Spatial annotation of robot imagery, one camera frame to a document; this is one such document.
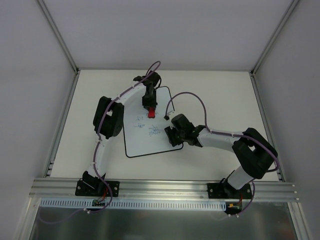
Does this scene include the red whiteboard eraser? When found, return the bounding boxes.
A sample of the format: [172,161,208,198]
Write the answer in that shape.
[147,107,156,119]

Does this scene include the white whiteboard black frame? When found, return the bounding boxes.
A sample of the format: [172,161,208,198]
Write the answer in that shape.
[123,86,184,158]

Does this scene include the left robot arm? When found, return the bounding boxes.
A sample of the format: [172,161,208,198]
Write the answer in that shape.
[75,70,162,197]

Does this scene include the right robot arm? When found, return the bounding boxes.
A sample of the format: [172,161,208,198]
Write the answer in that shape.
[164,111,280,199]

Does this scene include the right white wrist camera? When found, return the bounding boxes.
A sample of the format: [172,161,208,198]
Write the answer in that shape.
[163,110,176,121]

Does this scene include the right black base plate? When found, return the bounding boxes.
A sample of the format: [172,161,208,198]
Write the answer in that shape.
[206,182,253,200]

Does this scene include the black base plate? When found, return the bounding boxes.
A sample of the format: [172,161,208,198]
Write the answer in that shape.
[75,178,120,197]
[206,182,253,200]

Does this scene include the white slotted cable duct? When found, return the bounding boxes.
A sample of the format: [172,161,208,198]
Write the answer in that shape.
[39,198,227,212]

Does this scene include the left aluminium frame post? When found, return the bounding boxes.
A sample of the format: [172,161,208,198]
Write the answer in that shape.
[35,0,79,73]

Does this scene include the aluminium frame post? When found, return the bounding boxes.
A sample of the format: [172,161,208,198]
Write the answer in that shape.
[251,0,301,76]
[35,0,79,73]

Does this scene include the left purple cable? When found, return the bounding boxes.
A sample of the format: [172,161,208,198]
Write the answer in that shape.
[39,61,161,224]

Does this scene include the right aluminium frame post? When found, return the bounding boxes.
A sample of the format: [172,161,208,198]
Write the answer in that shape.
[251,0,301,76]

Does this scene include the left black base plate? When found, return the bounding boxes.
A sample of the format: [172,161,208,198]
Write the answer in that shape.
[75,178,120,197]

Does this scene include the aluminium mounting rail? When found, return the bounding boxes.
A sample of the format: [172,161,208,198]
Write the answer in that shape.
[29,177,300,203]

